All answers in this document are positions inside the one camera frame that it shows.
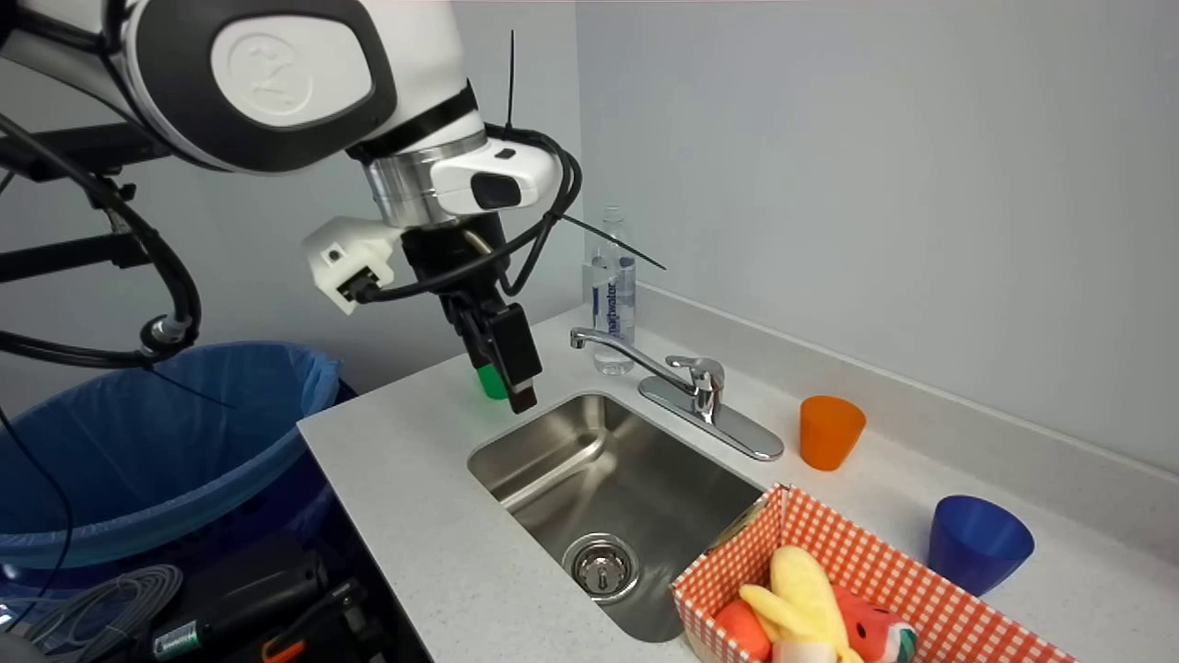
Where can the red checkered basket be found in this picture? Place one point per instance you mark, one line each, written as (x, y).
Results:
(940, 584)

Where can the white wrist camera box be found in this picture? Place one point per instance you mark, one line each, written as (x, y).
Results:
(353, 251)

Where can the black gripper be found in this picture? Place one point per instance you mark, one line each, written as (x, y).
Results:
(444, 254)

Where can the orange stuffed toy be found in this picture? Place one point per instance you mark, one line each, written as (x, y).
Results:
(742, 628)

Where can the stainless steel sink basin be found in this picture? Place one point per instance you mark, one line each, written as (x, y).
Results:
(614, 492)

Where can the green plastic cup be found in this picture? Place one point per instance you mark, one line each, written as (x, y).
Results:
(493, 385)

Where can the orange plastic cup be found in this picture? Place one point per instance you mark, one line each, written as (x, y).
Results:
(831, 431)

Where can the stuffed watermelon slice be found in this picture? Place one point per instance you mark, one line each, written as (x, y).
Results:
(877, 632)

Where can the grey ribbed mat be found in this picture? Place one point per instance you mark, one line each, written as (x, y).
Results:
(99, 612)

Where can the blue plastic cup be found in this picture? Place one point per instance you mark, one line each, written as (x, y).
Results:
(978, 542)

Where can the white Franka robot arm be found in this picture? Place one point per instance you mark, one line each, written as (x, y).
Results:
(298, 76)

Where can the chrome sink faucet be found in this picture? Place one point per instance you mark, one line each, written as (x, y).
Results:
(688, 388)

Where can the black tool with orange trigger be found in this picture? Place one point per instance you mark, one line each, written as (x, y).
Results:
(263, 601)

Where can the trash bin with blue bag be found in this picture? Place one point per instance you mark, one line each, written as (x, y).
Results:
(159, 442)

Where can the yellow stuffed banana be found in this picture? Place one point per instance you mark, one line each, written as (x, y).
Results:
(805, 601)

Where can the clear water bottle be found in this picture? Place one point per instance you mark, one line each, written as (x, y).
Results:
(608, 297)

